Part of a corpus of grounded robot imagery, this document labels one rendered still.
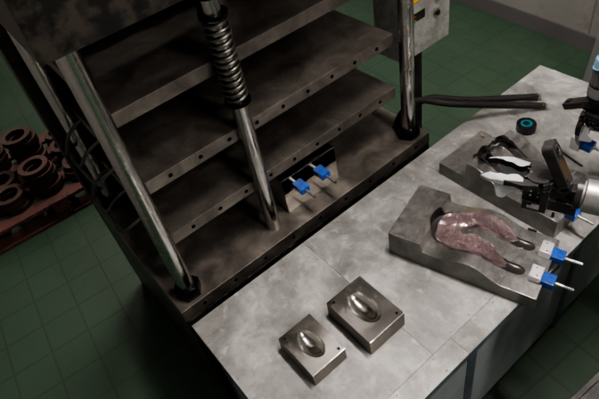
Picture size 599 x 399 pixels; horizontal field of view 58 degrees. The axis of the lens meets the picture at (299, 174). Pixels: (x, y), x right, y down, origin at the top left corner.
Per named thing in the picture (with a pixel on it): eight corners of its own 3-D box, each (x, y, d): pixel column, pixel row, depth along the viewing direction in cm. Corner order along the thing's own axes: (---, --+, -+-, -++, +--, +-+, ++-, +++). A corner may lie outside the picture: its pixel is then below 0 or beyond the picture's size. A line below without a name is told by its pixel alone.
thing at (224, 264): (429, 142, 242) (429, 132, 238) (186, 322, 194) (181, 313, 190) (310, 77, 295) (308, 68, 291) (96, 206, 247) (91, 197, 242)
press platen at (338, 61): (393, 44, 210) (392, 33, 207) (148, 196, 169) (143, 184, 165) (279, -4, 257) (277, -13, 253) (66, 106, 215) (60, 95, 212)
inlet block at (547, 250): (583, 264, 174) (586, 254, 170) (578, 275, 171) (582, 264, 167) (541, 249, 180) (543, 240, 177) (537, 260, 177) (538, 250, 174)
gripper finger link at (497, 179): (478, 199, 124) (521, 202, 122) (480, 178, 121) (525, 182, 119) (478, 190, 127) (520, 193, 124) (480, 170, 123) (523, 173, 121)
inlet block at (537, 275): (574, 289, 168) (578, 279, 164) (570, 301, 165) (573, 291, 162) (530, 273, 174) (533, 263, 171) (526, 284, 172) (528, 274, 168)
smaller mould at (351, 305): (405, 324, 171) (404, 313, 167) (371, 354, 166) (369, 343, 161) (361, 287, 184) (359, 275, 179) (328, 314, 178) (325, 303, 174)
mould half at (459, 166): (594, 199, 195) (603, 172, 186) (553, 240, 186) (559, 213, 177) (480, 141, 227) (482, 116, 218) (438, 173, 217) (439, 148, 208)
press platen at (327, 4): (384, -19, 195) (383, -32, 191) (113, 130, 154) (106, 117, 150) (270, -56, 239) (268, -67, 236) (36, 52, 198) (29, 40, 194)
